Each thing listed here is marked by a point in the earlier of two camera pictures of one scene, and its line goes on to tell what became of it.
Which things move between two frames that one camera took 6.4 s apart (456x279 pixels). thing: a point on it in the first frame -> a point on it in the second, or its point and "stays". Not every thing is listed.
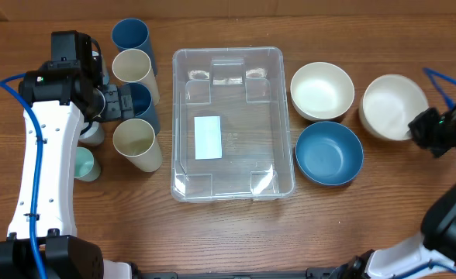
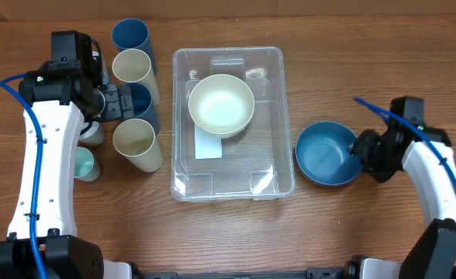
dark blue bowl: x=329 y=153 stays
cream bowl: x=321 y=91 -> x=230 y=135
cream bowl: x=389 y=103 -> x=221 y=104
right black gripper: x=419 y=132 -> x=362 y=149
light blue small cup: x=105 y=72 stays
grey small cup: x=94 y=136 stays
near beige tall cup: x=136 y=139 stays
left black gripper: x=117 y=109 stays
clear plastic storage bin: x=230 y=138 stays
